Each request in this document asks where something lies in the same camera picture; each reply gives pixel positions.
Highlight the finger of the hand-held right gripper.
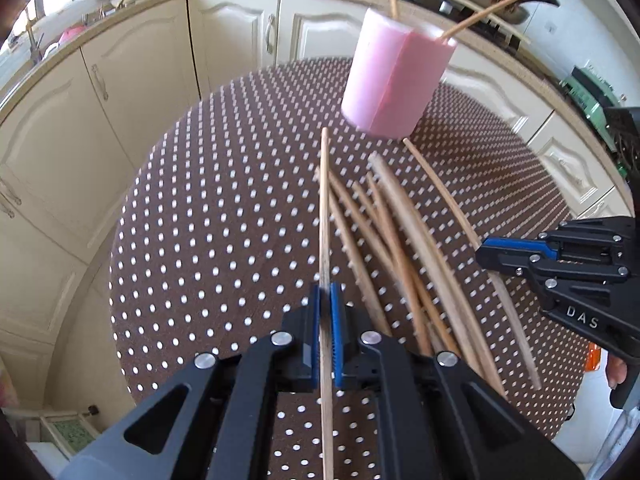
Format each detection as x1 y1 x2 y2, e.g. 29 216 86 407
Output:
487 216 636 261
475 247 628 311

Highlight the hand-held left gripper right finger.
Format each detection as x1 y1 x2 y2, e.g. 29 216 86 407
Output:
329 282 583 480

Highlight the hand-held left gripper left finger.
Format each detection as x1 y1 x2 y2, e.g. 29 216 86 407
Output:
60 285 321 480

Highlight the bunch of wooden chopsticks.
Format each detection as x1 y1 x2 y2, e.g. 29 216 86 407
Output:
315 138 543 396

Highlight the pink cup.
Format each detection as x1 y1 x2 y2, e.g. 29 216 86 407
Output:
341 7 458 139

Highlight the person's right hand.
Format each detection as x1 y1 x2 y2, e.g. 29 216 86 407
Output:
605 355 628 390

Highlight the green appliance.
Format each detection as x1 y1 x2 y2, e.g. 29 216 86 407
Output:
560 65 626 126

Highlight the brown polka dot tablecloth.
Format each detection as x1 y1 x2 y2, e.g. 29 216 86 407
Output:
109 57 593 480

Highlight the row of cream cabinet doors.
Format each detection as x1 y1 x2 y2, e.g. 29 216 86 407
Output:
0 0 631 411

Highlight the metal faucet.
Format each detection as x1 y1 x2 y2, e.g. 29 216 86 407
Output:
25 17 46 63

